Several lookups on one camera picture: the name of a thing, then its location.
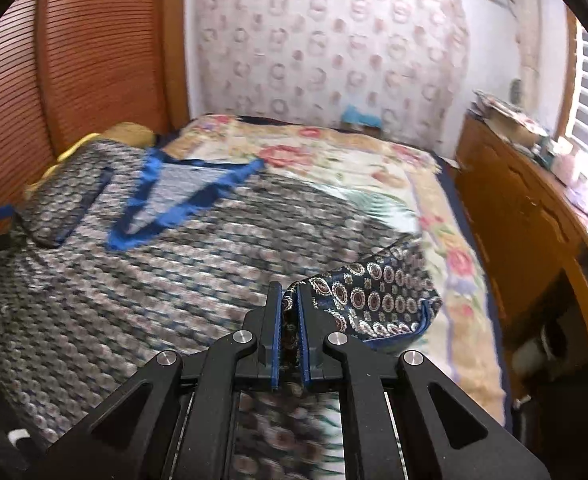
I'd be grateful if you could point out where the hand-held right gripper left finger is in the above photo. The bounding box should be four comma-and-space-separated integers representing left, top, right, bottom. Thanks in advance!
39, 281, 282, 480

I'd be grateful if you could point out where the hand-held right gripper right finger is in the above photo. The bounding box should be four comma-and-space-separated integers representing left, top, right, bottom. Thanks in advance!
296, 284, 549, 480

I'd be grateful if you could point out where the dark patterned garment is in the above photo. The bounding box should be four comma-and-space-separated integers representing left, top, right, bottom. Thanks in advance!
0, 137, 444, 480

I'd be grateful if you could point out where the floral blanket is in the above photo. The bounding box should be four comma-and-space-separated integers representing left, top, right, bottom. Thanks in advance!
164, 115, 509, 426

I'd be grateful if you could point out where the wooden slatted panel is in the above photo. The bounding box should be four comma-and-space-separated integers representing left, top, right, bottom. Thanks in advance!
0, 0, 191, 221

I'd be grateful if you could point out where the teal cloth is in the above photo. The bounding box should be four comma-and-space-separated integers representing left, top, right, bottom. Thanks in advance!
341, 105, 383, 129

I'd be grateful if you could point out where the wooden dresser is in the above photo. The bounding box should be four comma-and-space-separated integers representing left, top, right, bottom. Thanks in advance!
452, 111, 588, 343

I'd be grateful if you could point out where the cardboard box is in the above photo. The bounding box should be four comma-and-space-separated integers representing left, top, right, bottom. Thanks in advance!
484, 105, 548, 147

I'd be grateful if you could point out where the floral printed cloth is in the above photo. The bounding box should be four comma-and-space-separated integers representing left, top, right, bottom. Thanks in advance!
474, 90, 544, 126

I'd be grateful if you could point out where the pink container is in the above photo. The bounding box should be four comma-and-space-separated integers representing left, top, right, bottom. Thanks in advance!
555, 151, 588, 184

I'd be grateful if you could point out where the lace curtain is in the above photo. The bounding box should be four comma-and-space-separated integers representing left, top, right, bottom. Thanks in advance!
515, 0, 540, 83

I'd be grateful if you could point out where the ring printed wall curtain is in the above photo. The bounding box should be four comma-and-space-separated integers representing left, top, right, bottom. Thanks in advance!
189, 0, 470, 133

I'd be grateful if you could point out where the wooden window frame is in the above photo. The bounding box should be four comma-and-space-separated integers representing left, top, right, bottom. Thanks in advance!
556, 10, 588, 171

